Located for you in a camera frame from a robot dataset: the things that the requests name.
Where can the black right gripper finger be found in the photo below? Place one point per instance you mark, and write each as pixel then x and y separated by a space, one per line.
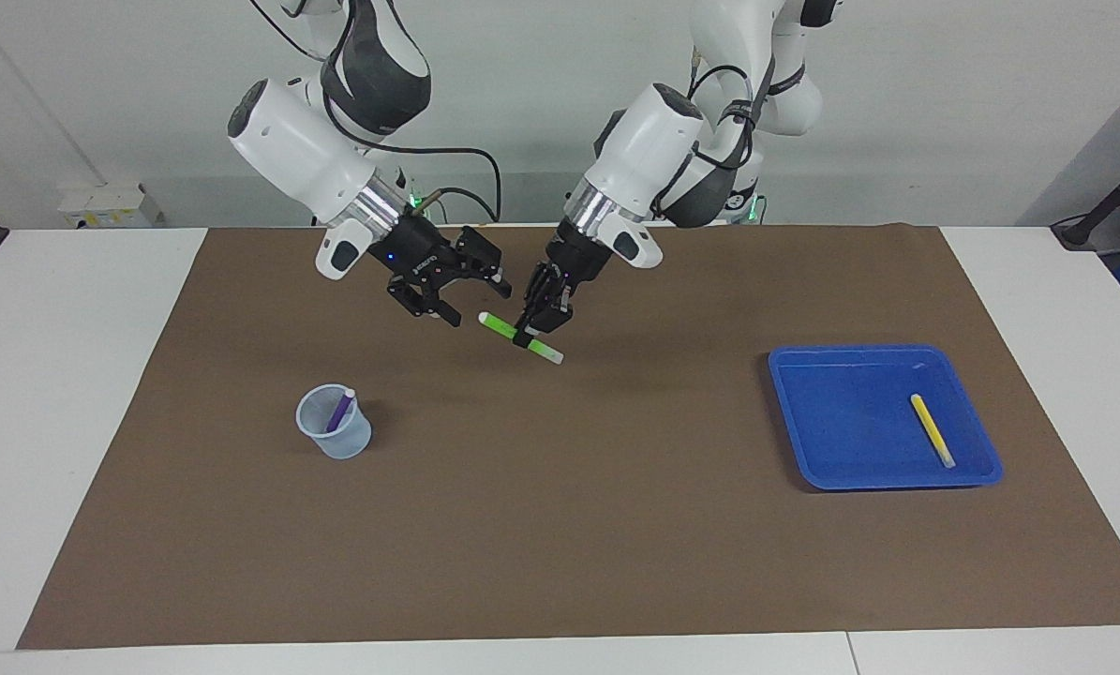
pixel 424 300
pixel 483 253

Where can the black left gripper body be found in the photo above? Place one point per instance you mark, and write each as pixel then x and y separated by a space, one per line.
pixel 578 258

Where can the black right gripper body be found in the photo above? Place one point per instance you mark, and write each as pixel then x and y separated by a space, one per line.
pixel 419 253

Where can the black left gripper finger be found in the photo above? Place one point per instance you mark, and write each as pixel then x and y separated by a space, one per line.
pixel 560 309
pixel 533 305

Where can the green pen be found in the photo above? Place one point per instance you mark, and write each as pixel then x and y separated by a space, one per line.
pixel 499 325

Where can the purple pen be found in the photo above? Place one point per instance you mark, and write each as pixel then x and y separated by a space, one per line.
pixel 339 412

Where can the yellow pen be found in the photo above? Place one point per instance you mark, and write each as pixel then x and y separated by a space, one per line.
pixel 932 429

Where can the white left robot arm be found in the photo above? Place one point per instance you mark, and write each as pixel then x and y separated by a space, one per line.
pixel 649 141

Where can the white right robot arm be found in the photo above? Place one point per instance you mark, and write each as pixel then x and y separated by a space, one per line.
pixel 297 150

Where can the clear plastic cup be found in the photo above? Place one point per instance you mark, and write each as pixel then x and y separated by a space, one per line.
pixel 349 445

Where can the brown table mat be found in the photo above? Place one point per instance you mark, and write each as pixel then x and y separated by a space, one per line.
pixel 560 525

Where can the blue plastic tray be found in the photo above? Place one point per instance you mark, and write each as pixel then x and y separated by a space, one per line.
pixel 850 431

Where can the black stand pole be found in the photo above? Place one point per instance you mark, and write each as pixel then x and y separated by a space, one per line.
pixel 1098 211

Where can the white wall socket box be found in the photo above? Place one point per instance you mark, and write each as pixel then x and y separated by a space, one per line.
pixel 110 206

